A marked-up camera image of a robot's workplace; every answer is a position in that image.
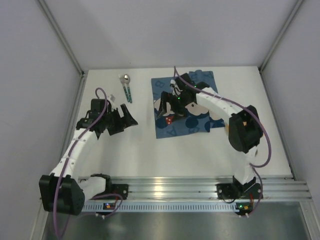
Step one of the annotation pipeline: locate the left aluminium frame post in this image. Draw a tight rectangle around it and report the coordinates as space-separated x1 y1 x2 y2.
35 0 84 77

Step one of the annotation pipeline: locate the metal spoon patterned handle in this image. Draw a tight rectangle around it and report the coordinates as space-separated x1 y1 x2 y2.
123 74 133 104

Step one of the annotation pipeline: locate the blue cartoon placemat cloth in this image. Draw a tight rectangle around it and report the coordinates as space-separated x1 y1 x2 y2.
151 77 225 139

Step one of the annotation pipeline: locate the aluminium frame post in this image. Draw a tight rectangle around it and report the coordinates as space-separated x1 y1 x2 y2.
35 0 84 77
258 0 306 73

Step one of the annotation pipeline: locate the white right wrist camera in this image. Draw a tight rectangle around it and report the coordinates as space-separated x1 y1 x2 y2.
170 79 182 96

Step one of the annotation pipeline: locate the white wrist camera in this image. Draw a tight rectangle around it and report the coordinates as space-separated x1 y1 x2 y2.
170 79 182 96
107 94 117 112

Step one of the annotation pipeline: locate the slotted grey cable duct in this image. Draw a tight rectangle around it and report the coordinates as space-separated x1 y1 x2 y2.
82 201 252 213

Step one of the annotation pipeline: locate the aluminium mounting rail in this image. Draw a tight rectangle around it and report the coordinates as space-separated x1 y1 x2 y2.
98 178 311 201

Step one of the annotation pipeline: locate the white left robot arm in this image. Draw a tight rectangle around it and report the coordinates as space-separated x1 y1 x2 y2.
39 98 138 216

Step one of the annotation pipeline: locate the metal fork patterned handle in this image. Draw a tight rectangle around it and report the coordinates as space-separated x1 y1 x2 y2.
118 74 127 99

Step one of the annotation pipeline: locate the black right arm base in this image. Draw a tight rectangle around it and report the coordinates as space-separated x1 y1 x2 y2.
216 176 263 202

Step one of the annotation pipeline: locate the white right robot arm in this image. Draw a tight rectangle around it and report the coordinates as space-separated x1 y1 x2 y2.
155 73 266 200

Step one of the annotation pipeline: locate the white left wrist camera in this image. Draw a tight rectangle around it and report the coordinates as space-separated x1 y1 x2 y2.
107 94 117 112

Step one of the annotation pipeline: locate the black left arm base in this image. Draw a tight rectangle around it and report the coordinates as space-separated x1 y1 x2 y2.
105 175 129 200

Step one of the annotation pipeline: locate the right aluminium frame post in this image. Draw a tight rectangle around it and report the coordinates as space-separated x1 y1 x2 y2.
258 0 306 73

